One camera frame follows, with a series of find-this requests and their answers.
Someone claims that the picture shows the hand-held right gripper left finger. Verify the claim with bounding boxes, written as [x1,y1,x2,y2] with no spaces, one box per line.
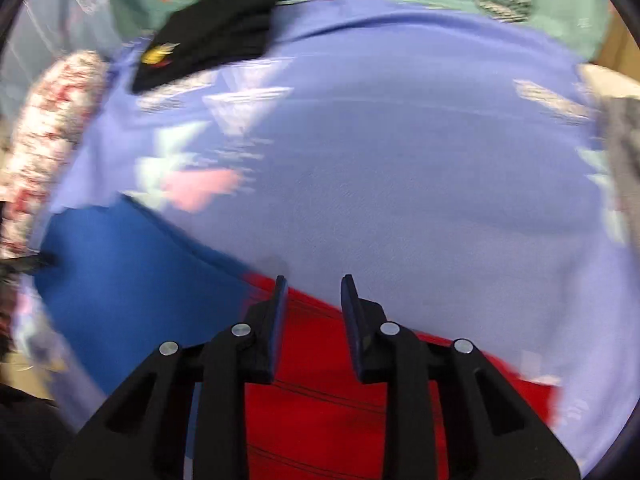
[50,275,289,480]

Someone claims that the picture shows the blue garment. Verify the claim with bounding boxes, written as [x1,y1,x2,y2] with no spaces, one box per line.
[35,195,273,397]

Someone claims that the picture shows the pale blue cloth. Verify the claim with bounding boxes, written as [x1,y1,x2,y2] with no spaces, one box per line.
[5,0,117,116]

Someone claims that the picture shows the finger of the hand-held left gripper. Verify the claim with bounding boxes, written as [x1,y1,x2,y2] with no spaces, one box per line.
[0,254,54,275]

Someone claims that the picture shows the red pants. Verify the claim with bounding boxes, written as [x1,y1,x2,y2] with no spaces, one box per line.
[185,270,563,480]

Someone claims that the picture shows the person's left forearm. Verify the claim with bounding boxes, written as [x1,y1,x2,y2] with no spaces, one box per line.
[0,50,109,261]

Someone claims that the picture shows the grey cloth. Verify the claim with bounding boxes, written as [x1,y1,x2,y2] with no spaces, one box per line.
[577,62,640,247]

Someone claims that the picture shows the purple printed blanket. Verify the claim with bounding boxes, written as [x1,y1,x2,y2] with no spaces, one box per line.
[10,0,640,471]

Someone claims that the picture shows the cardboard box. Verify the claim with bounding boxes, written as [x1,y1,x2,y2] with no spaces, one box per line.
[597,2,640,86]

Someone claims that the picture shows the black folded garment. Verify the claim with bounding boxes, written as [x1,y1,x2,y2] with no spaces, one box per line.
[131,0,280,94]

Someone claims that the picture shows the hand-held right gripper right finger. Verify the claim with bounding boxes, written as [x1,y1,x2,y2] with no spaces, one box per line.
[340,274,582,480]

